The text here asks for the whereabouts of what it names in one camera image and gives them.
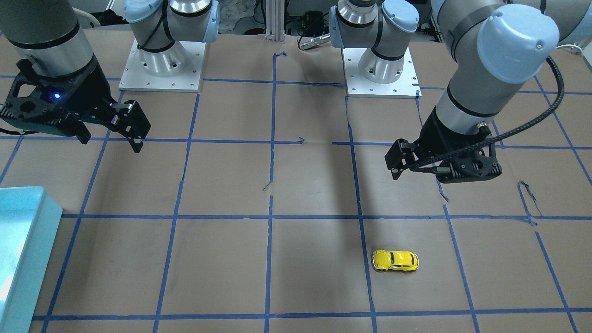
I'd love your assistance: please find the brown paper table cover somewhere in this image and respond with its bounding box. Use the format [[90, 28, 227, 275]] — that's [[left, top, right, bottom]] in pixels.
[[1, 30, 592, 333]]

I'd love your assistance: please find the black corrugated cable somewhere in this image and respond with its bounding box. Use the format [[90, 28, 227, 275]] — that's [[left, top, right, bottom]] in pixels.
[[409, 55, 566, 173]]

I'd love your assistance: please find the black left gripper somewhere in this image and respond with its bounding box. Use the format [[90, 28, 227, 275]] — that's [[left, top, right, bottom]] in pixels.
[[385, 108, 491, 180]]

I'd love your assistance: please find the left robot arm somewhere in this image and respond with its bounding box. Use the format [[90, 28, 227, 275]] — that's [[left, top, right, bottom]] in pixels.
[[328, 0, 591, 183]]

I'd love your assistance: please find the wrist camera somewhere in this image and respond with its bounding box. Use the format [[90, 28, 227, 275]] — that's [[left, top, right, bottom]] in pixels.
[[1, 72, 69, 134], [436, 145, 502, 184]]

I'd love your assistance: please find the aluminium frame post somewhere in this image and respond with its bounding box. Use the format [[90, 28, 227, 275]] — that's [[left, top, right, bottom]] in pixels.
[[265, 0, 286, 43]]

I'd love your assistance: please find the yellow toy beetle car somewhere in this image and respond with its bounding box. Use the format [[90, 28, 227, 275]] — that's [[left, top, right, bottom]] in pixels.
[[371, 249, 419, 272]]

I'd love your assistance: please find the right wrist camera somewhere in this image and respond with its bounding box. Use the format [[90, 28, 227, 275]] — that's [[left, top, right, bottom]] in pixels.
[[1, 72, 69, 134]]

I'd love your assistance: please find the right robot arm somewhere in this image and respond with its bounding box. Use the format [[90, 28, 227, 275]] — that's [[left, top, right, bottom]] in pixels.
[[1, 0, 220, 153]]

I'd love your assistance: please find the light blue storage bin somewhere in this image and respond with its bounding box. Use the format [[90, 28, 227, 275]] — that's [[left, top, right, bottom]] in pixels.
[[0, 187, 63, 333]]

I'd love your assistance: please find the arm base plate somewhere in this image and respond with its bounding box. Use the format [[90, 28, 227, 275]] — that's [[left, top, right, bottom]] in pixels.
[[119, 41, 209, 93], [342, 48, 422, 99]]

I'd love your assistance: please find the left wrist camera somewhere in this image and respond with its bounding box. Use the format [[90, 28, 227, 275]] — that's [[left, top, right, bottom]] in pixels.
[[436, 145, 502, 184]]

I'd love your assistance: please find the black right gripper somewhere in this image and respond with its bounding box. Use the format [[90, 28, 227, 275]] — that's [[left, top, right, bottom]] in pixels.
[[17, 55, 151, 153]]

